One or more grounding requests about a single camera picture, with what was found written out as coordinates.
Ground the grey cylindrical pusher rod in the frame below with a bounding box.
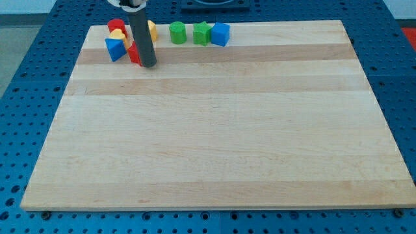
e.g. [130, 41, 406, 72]
[128, 5, 157, 68]

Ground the white rod mount ring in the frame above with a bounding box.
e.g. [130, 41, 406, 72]
[107, 0, 148, 12]

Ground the green star block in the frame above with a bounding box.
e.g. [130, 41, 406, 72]
[192, 21, 212, 46]

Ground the yellow block behind rod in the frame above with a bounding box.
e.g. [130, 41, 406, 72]
[148, 20, 158, 42]

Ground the red cylinder block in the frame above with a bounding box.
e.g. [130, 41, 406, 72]
[107, 18, 128, 37]

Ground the yellow heart block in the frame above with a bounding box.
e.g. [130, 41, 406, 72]
[109, 29, 129, 49]

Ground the red block by rod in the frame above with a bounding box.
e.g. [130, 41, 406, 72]
[127, 41, 142, 66]

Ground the blue triangle block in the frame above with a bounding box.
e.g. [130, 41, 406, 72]
[105, 38, 127, 62]

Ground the green cylinder block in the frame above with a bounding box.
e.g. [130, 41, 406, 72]
[169, 21, 187, 44]

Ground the blue cube block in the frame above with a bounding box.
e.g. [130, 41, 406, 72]
[211, 22, 230, 47]

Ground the wooden board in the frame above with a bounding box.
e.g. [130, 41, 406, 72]
[21, 20, 415, 211]

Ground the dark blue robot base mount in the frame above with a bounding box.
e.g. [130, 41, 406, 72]
[181, 0, 250, 11]

